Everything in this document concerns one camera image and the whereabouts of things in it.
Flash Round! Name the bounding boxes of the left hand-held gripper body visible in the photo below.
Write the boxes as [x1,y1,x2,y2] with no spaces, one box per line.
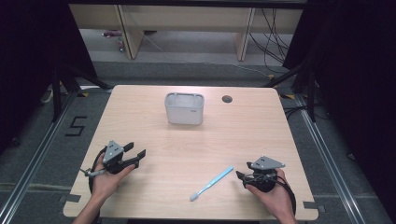
[102,140,140,175]

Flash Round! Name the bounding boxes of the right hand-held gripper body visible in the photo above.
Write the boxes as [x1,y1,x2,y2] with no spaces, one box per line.
[245,155,287,193]

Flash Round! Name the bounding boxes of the light blue toothbrush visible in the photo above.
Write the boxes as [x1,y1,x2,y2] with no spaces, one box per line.
[189,165,234,203]

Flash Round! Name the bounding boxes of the white plastic holder cup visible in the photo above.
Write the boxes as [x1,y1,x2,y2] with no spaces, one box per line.
[163,91,205,126]

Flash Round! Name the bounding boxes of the person's right hand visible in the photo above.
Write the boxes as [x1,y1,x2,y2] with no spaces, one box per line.
[246,167,297,222]

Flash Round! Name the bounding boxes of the person's left hand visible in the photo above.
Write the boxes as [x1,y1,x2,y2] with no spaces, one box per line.
[91,161,136,201]

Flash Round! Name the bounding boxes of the black metal stand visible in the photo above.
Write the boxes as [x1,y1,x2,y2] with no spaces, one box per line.
[262,61,318,123]
[50,61,114,123]

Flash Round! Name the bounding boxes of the white thing on floor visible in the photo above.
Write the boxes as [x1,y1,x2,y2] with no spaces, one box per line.
[39,88,55,105]

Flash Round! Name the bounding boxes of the pink flat thing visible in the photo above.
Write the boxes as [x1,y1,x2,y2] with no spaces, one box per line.
[101,29,123,38]

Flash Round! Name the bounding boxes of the dark curtain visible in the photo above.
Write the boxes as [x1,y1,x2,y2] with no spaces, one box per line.
[282,0,396,216]
[0,0,98,155]

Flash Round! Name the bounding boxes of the light wooden desk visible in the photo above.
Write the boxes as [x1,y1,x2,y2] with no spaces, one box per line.
[68,3,304,62]

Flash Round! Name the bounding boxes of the grey cable plug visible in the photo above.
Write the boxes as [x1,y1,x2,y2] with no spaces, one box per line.
[79,167,106,178]

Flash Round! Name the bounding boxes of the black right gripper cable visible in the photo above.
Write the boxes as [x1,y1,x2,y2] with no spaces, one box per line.
[242,173,297,217]

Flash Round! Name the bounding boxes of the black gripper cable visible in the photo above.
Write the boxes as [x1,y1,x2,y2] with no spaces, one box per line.
[242,173,297,217]
[88,147,108,196]

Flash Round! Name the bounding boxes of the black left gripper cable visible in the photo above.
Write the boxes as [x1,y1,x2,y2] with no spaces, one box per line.
[88,147,108,196]

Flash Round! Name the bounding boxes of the aluminium floor rail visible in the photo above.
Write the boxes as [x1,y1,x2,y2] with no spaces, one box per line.
[293,92,368,224]
[0,91,79,224]

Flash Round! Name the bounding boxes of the black floor cables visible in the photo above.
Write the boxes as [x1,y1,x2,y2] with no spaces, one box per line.
[282,104,332,121]

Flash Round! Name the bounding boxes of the bundle of black cables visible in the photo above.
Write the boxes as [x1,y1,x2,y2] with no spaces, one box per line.
[248,7,293,75]

